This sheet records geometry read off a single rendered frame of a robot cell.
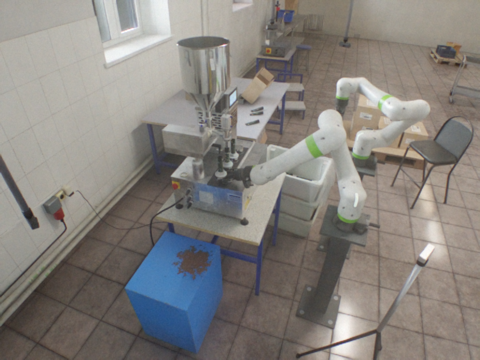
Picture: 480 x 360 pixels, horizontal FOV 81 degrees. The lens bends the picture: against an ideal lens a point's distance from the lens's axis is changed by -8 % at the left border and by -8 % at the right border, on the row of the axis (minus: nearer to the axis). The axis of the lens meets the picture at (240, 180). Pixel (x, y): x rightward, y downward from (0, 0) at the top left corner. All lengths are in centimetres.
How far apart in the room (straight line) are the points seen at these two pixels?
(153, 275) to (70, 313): 99
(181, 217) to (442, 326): 212
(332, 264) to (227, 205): 77
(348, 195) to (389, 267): 143
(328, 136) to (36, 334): 245
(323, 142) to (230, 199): 72
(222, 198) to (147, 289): 71
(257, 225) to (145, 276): 77
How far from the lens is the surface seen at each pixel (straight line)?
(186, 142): 180
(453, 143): 371
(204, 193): 193
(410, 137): 437
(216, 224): 200
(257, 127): 309
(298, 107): 497
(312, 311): 252
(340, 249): 194
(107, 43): 378
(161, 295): 190
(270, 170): 155
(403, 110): 198
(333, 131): 145
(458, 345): 283
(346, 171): 176
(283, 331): 243
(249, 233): 194
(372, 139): 228
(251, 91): 354
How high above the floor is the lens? 217
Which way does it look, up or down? 37 degrees down
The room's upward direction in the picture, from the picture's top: straight up
